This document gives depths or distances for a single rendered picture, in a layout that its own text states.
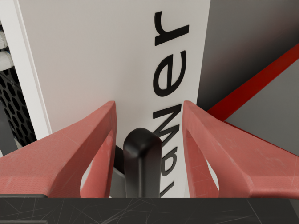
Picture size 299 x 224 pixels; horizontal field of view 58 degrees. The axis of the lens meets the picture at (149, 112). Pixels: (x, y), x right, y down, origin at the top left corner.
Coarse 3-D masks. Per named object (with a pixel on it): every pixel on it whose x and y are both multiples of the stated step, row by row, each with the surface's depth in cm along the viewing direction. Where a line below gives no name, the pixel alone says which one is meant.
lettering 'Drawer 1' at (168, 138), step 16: (160, 16) 13; (160, 32) 13; (176, 32) 14; (160, 64) 14; (160, 96) 16; (160, 112) 16; (176, 112) 18; (160, 128) 17; (176, 128) 19; (176, 160) 21
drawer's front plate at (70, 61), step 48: (0, 0) 9; (48, 0) 9; (96, 0) 10; (144, 0) 12; (192, 0) 14; (48, 48) 9; (96, 48) 11; (144, 48) 13; (192, 48) 16; (48, 96) 10; (96, 96) 12; (144, 96) 15; (192, 96) 19
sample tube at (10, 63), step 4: (0, 52) 18; (4, 52) 18; (8, 52) 19; (0, 56) 18; (4, 56) 18; (8, 56) 18; (0, 60) 18; (4, 60) 18; (8, 60) 18; (12, 60) 19; (0, 64) 18; (4, 64) 18; (8, 64) 19; (12, 64) 19; (0, 68) 18; (4, 68) 19
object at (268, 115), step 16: (272, 64) 50; (288, 64) 50; (256, 80) 45; (272, 80) 45; (288, 80) 45; (240, 96) 40; (256, 96) 41; (272, 96) 41; (288, 96) 41; (208, 112) 37; (224, 112) 37; (240, 112) 37; (256, 112) 38; (272, 112) 38; (288, 112) 38; (240, 128) 34; (256, 128) 35; (272, 128) 35; (288, 128) 35; (272, 144) 32; (288, 144) 32
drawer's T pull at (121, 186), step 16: (144, 128) 11; (128, 144) 10; (144, 144) 10; (160, 144) 11; (128, 160) 11; (144, 160) 10; (160, 160) 11; (112, 176) 13; (128, 176) 11; (144, 176) 11; (160, 176) 12; (112, 192) 13; (128, 192) 12; (144, 192) 11
